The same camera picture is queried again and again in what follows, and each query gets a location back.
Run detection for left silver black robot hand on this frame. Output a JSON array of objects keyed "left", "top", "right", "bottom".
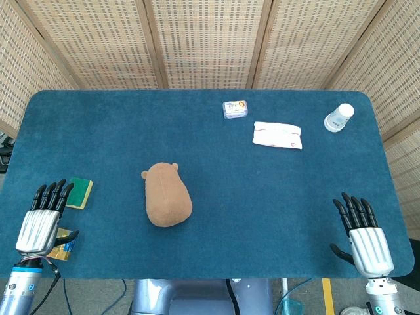
[{"left": 15, "top": 178, "right": 80, "bottom": 257}]

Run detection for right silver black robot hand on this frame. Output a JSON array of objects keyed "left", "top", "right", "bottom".
[{"left": 329, "top": 192, "right": 395, "bottom": 278}]

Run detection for brown plush toy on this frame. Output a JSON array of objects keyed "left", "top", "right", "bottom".
[{"left": 140, "top": 161, "right": 194, "bottom": 228}]

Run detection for yellow snack packet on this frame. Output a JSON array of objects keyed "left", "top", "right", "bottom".
[{"left": 45, "top": 227, "right": 77, "bottom": 262}]

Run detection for green yellow sponge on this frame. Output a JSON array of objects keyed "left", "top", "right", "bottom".
[{"left": 65, "top": 177, "right": 94, "bottom": 209}]

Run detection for white shoe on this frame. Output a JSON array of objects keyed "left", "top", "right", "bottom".
[{"left": 339, "top": 304, "right": 372, "bottom": 315}]

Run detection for white table leg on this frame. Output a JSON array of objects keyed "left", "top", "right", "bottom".
[{"left": 280, "top": 278, "right": 290, "bottom": 305}]

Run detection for teal plastic object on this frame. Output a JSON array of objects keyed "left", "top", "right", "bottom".
[{"left": 274, "top": 297, "right": 306, "bottom": 315}]

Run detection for blue table mat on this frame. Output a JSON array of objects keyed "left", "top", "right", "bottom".
[{"left": 0, "top": 89, "right": 416, "bottom": 281}]

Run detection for white paper cup stack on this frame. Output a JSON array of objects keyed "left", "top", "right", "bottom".
[{"left": 324, "top": 103, "right": 356, "bottom": 134}]

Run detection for white tissue pack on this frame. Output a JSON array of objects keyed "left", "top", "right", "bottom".
[{"left": 251, "top": 121, "right": 303, "bottom": 150}]

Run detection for grey robot torso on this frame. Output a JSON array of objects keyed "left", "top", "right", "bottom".
[{"left": 129, "top": 278, "right": 274, "bottom": 315}]

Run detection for clear plastic box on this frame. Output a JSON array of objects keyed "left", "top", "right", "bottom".
[{"left": 222, "top": 100, "right": 249, "bottom": 121}]

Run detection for woven bamboo folding screen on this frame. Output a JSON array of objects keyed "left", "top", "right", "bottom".
[{"left": 0, "top": 0, "right": 420, "bottom": 251}]

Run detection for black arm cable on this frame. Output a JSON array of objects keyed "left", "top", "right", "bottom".
[{"left": 28, "top": 264, "right": 62, "bottom": 315}]

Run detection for green floor cable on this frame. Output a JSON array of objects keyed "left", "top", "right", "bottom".
[{"left": 274, "top": 278, "right": 313, "bottom": 315}]

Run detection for black equipment with cables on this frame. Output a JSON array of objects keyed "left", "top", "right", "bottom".
[{"left": 0, "top": 131, "right": 16, "bottom": 174}]

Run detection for blue floor cable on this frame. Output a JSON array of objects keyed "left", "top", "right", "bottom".
[{"left": 62, "top": 278, "right": 128, "bottom": 315}]

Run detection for black torso cable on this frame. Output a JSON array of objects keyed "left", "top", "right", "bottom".
[{"left": 225, "top": 278, "right": 241, "bottom": 315}]

